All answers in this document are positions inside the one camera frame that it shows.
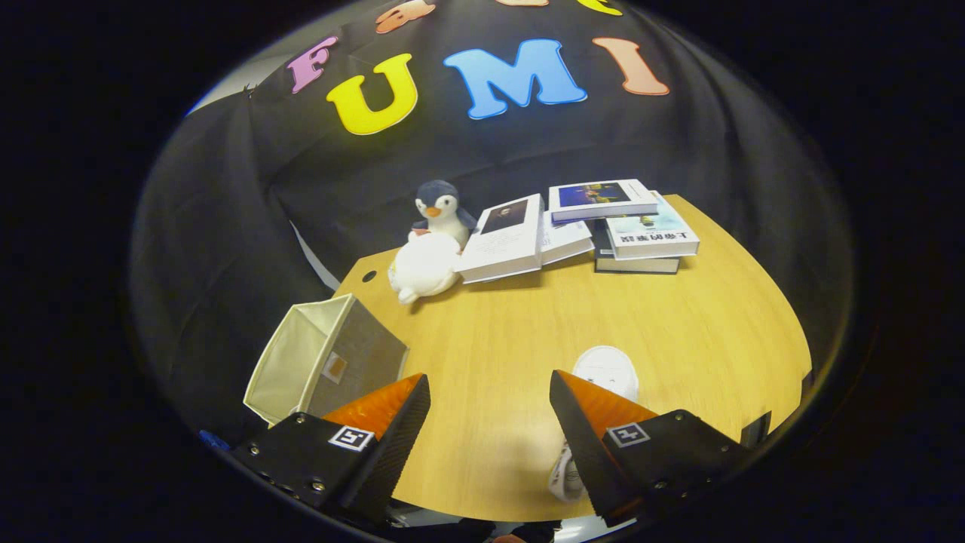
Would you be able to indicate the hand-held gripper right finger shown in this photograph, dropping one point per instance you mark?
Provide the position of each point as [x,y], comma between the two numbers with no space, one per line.
[584,452]

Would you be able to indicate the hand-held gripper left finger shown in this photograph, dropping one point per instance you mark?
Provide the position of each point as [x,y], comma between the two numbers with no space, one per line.
[392,452]

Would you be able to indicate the white shoe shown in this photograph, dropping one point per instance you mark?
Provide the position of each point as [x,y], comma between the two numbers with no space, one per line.
[603,369]

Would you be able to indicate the grey fabric storage box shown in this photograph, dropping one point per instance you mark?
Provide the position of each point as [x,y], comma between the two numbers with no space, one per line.
[354,362]

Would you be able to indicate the white plush toy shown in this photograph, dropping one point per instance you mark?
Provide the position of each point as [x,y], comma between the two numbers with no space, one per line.
[424,268]

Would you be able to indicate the dark grey book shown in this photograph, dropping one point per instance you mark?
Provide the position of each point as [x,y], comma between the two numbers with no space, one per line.
[637,265]

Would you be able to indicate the plain white book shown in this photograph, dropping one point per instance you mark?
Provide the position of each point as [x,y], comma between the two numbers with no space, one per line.
[565,237]

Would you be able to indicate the white book with dark picture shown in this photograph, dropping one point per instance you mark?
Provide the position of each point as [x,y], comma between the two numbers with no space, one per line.
[501,245]

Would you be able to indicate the penguin plush toy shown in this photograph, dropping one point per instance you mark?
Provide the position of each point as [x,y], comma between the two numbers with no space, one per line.
[441,211]

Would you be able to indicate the book with blue cover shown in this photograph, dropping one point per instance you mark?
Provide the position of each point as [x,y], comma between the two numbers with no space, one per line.
[603,197]

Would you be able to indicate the black backdrop cloth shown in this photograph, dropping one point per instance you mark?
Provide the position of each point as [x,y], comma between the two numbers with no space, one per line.
[226,226]

